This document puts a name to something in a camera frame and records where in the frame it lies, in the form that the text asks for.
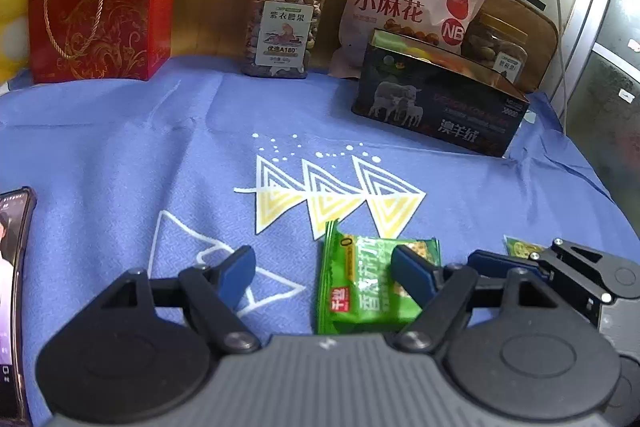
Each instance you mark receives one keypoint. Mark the blue printed cloth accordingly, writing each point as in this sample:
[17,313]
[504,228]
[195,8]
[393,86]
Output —
[150,157]

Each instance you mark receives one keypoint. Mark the dark nut jar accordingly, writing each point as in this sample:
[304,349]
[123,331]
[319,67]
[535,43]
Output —
[500,47]

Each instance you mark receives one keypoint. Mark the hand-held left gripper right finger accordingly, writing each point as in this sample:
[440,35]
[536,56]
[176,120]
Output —
[415,272]

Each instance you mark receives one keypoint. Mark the gold lid nut jar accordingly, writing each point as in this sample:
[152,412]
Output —
[282,27]

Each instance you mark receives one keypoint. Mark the dark green snack packet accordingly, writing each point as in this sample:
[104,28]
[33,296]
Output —
[360,287]

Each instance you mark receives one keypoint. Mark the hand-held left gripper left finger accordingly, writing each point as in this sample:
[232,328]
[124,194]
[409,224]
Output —
[237,272]

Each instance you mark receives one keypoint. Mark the black sheep print box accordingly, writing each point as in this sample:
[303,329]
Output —
[440,107]

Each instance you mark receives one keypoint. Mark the grey glass door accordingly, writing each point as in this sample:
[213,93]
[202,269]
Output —
[610,57]

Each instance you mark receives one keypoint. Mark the green zip packet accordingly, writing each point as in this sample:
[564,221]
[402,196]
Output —
[395,42]

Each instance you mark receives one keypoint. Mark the light green pea packet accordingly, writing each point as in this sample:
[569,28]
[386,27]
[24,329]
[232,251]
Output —
[522,248]

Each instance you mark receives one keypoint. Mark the red gift box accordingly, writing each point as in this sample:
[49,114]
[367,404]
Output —
[100,7]

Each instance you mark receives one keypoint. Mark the yellow plush toy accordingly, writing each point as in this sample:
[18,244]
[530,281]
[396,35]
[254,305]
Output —
[12,7]

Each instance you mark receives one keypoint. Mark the smartphone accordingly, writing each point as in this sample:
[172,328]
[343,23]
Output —
[12,307]

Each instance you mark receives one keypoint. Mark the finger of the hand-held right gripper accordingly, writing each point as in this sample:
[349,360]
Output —
[575,269]
[500,263]

